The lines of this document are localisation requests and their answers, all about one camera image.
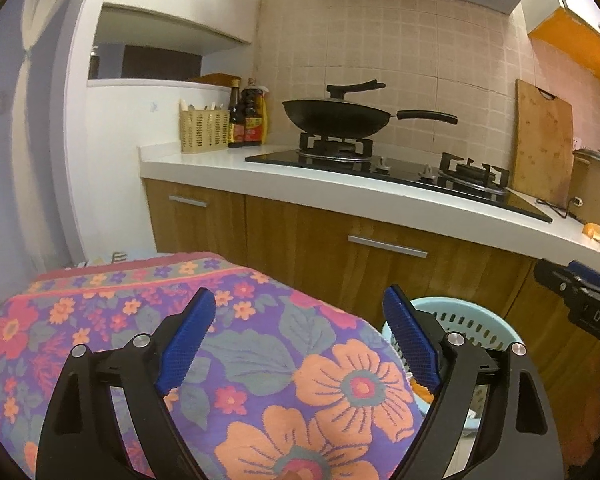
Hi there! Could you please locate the orange wall cabinet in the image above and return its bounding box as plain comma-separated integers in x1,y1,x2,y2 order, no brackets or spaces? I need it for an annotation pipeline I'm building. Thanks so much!
527,0,600,81

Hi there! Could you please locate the black power cable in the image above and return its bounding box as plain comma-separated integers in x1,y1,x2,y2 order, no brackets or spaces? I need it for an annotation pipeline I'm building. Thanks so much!
536,195,588,221

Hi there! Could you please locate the long metal cabinet handle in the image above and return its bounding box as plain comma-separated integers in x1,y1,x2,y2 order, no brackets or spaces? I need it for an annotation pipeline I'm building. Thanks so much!
347,235,428,259

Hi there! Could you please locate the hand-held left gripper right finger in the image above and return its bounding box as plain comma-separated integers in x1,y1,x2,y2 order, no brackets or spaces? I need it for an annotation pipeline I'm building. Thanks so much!
382,284,565,480

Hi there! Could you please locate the wooden kitchen cabinet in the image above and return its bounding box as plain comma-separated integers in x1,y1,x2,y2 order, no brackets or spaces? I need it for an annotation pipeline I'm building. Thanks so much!
142,177,600,461

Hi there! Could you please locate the rice cooker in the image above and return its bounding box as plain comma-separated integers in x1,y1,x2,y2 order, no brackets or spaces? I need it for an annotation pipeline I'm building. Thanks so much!
567,147,600,226

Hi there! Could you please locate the red-label sauce bottle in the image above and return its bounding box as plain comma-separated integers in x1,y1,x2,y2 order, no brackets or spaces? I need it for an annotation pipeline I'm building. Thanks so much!
241,78,266,147

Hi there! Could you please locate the white curtain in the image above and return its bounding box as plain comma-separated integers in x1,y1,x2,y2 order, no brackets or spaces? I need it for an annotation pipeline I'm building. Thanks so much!
7,0,51,261

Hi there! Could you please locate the beige utensil basket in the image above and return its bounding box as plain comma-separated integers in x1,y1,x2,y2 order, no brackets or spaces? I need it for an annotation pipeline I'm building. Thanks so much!
179,99,231,154

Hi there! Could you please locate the white kitchen countertop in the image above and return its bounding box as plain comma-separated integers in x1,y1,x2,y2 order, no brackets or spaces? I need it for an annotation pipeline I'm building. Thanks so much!
138,142,600,273

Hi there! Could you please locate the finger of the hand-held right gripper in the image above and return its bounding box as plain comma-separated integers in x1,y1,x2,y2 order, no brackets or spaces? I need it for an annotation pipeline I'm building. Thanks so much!
569,259,600,293
533,258,588,306

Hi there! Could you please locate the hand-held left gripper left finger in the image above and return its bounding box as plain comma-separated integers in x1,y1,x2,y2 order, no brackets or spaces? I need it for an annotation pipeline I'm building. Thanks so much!
36,287,217,480

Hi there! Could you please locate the black wok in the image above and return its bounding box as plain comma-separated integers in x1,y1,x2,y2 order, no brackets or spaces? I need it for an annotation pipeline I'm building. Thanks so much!
281,80,458,140

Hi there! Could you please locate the teal plastic basket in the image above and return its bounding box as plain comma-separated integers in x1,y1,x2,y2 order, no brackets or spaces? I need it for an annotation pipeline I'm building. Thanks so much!
381,296,523,456

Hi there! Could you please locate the floral tablecloth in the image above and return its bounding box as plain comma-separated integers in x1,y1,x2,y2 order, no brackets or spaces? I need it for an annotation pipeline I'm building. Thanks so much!
0,251,431,480

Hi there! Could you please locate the black gas stove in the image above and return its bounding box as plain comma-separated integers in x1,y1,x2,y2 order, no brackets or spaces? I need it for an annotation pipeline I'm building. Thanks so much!
245,132,553,224

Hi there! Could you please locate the yellow bottle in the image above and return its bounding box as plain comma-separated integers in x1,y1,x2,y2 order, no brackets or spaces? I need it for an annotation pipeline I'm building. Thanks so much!
260,87,272,143

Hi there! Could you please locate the dark sauce bottle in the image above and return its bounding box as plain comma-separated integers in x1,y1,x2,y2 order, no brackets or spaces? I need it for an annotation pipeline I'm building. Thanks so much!
228,79,246,149

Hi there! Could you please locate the wooden cutting board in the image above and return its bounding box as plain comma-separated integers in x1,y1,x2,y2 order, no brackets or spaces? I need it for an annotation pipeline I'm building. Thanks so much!
509,79,575,209

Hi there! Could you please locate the brown wooden tray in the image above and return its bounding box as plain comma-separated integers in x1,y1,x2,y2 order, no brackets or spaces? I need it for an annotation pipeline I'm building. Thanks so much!
186,74,242,87

